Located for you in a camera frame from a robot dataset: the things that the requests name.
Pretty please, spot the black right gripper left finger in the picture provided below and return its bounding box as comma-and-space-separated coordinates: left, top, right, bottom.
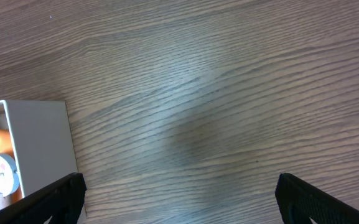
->
0, 173, 86, 224

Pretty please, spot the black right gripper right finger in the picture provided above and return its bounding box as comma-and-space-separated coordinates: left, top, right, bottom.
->
275, 173, 359, 224

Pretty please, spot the white open cardboard box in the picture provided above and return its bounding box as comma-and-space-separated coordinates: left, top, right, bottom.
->
0, 100, 78, 197

